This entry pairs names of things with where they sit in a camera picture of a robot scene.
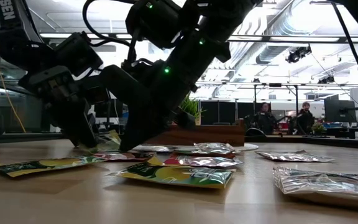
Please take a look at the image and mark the long ceiling light bar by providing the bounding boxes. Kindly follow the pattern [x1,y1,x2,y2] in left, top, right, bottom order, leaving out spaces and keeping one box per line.
[39,32,358,44]

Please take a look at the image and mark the black computer monitor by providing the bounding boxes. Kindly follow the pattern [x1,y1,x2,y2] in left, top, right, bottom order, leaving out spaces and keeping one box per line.
[93,98,124,119]

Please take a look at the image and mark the person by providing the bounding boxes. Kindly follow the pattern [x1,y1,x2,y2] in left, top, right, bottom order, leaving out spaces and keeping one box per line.
[252,101,278,136]
[294,101,316,136]

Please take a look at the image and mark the black looped gripper cable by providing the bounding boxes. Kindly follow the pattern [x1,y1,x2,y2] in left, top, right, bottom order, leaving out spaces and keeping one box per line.
[82,0,136,47]

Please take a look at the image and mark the black ceiling spotlight cluster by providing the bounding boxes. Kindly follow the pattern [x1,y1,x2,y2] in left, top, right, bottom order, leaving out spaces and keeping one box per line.
[285,45,313,65]

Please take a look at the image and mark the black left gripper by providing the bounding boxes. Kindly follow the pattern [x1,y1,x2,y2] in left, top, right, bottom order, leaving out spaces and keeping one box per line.
[19,65,99,149]

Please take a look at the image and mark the small background potted plant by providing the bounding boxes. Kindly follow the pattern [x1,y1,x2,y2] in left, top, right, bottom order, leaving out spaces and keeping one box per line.
[311,123,326,136]

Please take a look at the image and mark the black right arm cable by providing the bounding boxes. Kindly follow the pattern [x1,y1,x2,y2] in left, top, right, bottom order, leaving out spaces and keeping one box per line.
[333,2,358,106]

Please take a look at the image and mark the white round placemat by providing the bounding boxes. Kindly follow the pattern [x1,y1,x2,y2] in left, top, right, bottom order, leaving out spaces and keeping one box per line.
[237,142,260,152]

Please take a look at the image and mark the wooden three-compartment box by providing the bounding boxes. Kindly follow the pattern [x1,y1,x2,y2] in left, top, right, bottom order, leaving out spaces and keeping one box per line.
[144,118,246,147]

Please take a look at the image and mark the small green potted plant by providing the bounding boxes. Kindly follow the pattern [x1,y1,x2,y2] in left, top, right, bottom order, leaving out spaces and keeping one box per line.
[178,95,206,125]

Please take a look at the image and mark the black partition panels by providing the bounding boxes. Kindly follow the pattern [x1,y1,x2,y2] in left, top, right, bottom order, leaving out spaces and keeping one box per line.
[200,100,254,126]

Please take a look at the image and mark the silver ventilation duct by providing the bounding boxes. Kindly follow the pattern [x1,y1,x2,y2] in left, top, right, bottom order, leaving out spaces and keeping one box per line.
[255,43,288,65]

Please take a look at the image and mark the black aluminium table frame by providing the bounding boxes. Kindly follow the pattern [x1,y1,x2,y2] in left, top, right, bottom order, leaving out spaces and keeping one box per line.
[0,132,358,151]

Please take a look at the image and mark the red foil tea bag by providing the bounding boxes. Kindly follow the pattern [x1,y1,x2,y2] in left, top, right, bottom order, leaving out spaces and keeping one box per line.
[163,154,244,169]
[93,151,155,162]

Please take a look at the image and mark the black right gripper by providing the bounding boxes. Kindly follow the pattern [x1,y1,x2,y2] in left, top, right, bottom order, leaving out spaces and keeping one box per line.
[101,30,231,152]

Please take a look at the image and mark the black background workstation frame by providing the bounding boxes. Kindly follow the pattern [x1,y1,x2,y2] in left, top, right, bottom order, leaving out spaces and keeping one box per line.
[197,82,300,105]

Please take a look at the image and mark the black monitor on arm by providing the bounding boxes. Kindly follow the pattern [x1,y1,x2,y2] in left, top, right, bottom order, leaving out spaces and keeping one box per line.
[324,98,357,124]

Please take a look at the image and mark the yellow hanging cable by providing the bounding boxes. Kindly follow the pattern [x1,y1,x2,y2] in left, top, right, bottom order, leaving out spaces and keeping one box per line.
[0,0,27,134]

